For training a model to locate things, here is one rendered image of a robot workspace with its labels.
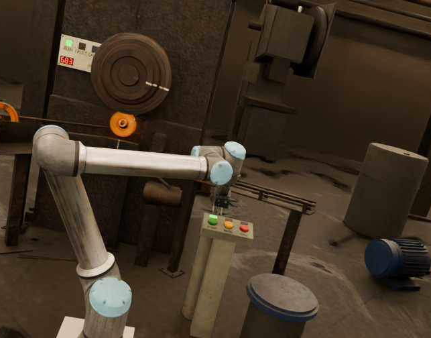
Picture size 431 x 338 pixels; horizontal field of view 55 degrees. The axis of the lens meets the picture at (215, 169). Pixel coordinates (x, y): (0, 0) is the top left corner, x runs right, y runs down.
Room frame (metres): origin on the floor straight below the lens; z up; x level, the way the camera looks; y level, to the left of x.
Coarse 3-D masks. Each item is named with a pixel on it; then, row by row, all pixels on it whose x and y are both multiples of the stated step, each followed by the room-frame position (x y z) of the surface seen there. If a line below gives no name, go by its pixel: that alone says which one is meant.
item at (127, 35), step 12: (120, 36) 2.47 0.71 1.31; (132, 36) 2.47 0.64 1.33; (144, 36) 2.48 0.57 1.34; (156, 48) 2.48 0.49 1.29; (96, 60) 2.46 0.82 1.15; (168, 60) 2.49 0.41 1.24; (168, 72) 2.49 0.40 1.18; (96, 84) 2.46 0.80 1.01; (168, 84) 2.49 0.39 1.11; (120, 108) 2.47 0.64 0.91; (144, 108) 2.48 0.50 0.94
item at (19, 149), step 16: (0, 128) 2.23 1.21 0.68; (16, 128) 2.28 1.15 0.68; (32, 128) 2.34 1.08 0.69; (0, 144) 2.21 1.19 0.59; (16, 144) 2.26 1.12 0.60; (32, 144) 2.31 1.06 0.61; (16, 160) 2.19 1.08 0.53; (16, 176) 2.18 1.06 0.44; (16, 192) 2.19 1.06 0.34; (16, 208) 2.20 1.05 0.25; (16, 224) 2.20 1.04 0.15; (0, 240) 2.23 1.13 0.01; (16, 240) 2.21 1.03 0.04
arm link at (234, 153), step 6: (228, 144) 1.65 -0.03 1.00; (234, 144) 1.67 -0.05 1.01; (240, 144) 1.68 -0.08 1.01; (228, 150) 1.62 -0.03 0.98; (234, 150) 1.62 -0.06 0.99; (240, 150) 1.64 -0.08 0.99; (228, 156) 1.62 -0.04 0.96; (234, 156) 1.62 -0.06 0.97; (240, 156) 1.62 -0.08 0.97; (234, 162) 1.63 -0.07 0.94; (240, 162) 1.64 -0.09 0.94; (234, 168) 1.64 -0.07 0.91; (240, 168) 1.66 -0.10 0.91; (234, 174) 1.65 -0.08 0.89
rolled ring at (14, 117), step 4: (0, 104) 2.43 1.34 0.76; (4, 104) 2.44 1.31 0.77; (8, 104) 2.46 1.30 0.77; (4, 108) 2.44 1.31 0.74; (8, 108) 2.44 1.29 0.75; (12, 108) 2.45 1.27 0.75; (8, 112) 2.44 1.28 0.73; (12, 112) 2.44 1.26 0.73; (16, 112) 2.47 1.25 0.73; (12, 116) 2.44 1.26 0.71; (16, 116) 2.45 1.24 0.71; (12, 120) 2.44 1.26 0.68; (16, 120) 2.45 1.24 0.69
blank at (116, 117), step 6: (114, 114) 2.49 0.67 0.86; (120, 114) 2.49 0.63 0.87; (126, 114) 2.49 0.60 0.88; (114, 120) 2.49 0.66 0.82; (126, 120) 2.49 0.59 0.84; (132, 120) 2.49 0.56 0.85; (114, 126) 2.49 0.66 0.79; (132, 126) 2.50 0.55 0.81; (114, 132) 2.49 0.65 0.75; (120, 132) 2.49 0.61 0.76; (126, 132) 2.49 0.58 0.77; (132, 132) 2.50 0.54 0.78
